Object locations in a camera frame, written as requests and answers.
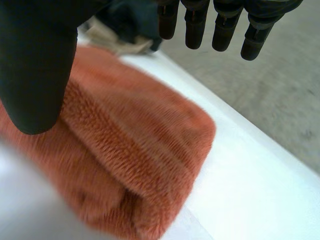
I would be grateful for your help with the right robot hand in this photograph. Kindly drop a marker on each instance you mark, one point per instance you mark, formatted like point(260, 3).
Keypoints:
point(35, 75)

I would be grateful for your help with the coral towel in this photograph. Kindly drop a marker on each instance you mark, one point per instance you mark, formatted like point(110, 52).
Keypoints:
point(130, 140)

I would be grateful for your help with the dark blue cloth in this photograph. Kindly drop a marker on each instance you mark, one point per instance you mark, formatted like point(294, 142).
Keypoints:
point(132, 20)

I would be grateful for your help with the beige shorts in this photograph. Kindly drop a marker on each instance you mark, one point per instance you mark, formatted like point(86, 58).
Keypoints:
point(125, 45)

